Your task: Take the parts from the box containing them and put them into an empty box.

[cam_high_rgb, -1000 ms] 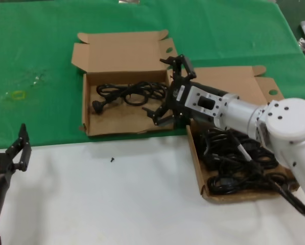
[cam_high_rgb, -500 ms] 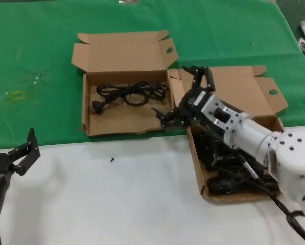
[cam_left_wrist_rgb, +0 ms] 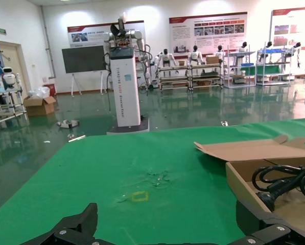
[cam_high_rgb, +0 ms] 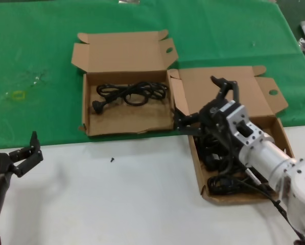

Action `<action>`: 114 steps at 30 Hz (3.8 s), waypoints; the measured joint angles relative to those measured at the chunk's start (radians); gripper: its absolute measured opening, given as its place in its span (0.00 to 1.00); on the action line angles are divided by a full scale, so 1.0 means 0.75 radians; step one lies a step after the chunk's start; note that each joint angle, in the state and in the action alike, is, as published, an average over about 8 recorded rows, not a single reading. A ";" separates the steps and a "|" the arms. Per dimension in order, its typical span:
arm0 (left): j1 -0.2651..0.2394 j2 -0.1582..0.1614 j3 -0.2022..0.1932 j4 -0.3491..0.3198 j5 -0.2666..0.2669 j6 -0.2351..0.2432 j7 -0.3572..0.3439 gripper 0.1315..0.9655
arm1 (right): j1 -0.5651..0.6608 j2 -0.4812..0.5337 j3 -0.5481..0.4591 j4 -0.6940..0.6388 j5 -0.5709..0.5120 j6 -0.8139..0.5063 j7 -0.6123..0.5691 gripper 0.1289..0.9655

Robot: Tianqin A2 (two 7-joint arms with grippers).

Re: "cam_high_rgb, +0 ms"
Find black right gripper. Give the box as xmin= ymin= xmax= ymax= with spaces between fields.
xmin=173 ymin=75 xmax=242 ymax=139

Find black power cable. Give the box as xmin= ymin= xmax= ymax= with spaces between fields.
xmin=193 ymin=132 xmax=234 ymax=173
xmin=207 ymin=175 xmax=278 ymax=197
xmin=92 ymin=81 xmax=169 ymax=116

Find open brown cardboard box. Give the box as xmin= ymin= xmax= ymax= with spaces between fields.
xmin=168 ymin=65 xmax=296 ymax=205

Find cardboard box with torn rim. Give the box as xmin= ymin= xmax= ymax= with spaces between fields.
xmin=71 ymin=30 xmax=179 ymax=139

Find yellow rubber band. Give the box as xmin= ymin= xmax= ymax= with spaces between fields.
xmin=11 ymin=90 xmax=26 ymax=101

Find clear plastic scraps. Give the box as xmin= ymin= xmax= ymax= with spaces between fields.
xmin=24 ymin=68 xmax=50 ymax=87

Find green table cloth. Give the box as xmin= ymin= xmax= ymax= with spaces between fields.
xmin=0 ymin=0 xmax=305 ymax=151

